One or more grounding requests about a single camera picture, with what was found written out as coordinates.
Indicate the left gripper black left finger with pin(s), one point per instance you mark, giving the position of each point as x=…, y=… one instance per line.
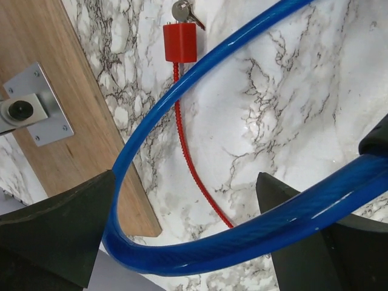
x=53, y=244

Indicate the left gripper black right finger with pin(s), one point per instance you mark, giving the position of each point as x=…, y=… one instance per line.
x=351, y=254

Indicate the blue cable lock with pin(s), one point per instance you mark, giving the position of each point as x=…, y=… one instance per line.
x=312, y=210

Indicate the red cable seal lock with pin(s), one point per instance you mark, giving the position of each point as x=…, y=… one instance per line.
x=180, y=45

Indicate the wooden board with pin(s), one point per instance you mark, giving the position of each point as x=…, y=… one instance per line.
x=87, y=49

